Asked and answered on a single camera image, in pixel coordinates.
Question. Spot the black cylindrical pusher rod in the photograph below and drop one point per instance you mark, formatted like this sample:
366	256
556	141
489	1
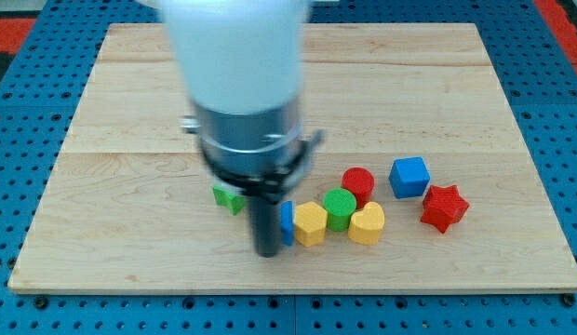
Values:
264	221

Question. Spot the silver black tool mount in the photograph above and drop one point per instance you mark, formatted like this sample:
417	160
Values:
261	154

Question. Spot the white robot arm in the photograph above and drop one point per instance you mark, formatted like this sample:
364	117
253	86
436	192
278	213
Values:
241	65

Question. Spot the green star block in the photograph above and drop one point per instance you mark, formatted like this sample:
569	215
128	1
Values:
233	202

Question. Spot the yellow hexagon block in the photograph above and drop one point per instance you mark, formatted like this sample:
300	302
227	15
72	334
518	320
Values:
310	223

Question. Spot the green cylinder block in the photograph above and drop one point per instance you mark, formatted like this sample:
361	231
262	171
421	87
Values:
340	204

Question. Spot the red cylinder block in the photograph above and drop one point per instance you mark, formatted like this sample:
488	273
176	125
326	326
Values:
361	183

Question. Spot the yellow heart block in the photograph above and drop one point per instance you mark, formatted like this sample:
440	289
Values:
366	225

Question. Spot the wooden board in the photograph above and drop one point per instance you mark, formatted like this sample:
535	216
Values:
128	208

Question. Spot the blue cube block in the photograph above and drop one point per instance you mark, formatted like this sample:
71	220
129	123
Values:
409	177

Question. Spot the red star block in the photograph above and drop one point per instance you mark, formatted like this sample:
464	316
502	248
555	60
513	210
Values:
443	206

